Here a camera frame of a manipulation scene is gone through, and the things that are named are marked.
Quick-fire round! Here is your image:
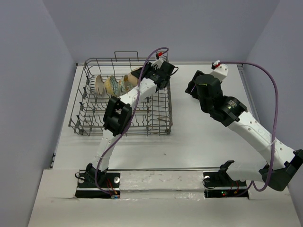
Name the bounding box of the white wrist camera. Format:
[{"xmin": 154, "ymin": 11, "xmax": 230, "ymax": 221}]
[
  {"xmin": 152, "ymin": 52, "xmax": 167, "ymax": 70},
  {"xmin": 210, "ymin": 61, "xmax": 228, "ymax": 83}
]

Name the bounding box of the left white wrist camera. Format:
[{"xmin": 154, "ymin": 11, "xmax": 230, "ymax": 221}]
[{"xmin": 152, "ymin": 52, "xmax": 167, "ymax": 70}]

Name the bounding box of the grey wire dish rack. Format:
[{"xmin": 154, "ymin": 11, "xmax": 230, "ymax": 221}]
[{"xmin": 68, "ymin": 52, "xmax": 172, "ymax": 136}]

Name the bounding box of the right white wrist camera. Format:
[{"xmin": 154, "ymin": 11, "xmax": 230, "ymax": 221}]
[{"xmin": 210, "ymin": 61, "xmax": 228, "ymax": 83}]

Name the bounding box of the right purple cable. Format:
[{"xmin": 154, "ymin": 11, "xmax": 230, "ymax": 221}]
[{"xmin": 217, "ymin": 61, "xmax": 279, "ymax": 192}]

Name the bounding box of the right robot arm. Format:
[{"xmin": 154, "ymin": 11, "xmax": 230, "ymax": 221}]
[{"xmin": 185, "ymin": 70, "xmax": 303, "ymax": 192}]

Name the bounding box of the tan orange bowl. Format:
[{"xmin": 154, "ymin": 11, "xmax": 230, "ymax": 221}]
[{"xmin": 128, "ymin": 67, "xmax": 142, "ymax": 87}]

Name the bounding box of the white pink rimmed bowl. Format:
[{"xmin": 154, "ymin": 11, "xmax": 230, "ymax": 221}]
[{"xmin": 89, "ymin": 75, "xmax": 104, "ymax": 95}]

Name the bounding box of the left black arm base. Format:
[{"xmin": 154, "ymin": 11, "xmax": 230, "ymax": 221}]
[{"xmin": 74, "ymin": 164, "xmax": 121, "ymax": 199}]

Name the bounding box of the purple cable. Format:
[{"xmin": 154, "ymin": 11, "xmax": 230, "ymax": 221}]
[
  {"xmin": 217, "ymin": 61, "xmax": 279, "ymax": 192},
  {"xmin": 94, "ymin": 47, "xmax": 169, "ymax": 196}
]

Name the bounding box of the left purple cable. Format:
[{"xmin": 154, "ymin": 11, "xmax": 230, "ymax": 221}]
[{"xmin": 94, "ymin": 47, "xmax": 169, "ymax": 196}]

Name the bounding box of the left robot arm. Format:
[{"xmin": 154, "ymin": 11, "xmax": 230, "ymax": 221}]
[{"xmin": 84, "ymin": 60, "xmax": 175, "ymax": 187}]

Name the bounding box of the yellow blue sun bowl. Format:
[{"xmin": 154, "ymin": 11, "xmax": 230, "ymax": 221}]
[{"xmin": 104, "ymin": 75, "xmax": 119, "ymax": 97}]

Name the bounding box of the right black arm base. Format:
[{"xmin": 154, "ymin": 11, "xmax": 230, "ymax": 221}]
[{"xmin": 202, "ymin": 160, "xmax": 249, "ymax": 199}]

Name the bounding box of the leaf patterned white bowl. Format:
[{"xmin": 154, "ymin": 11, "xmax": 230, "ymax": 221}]
[{"xmin": 118, "ymin": 75, "xmax": 133, "ymax": 95}]

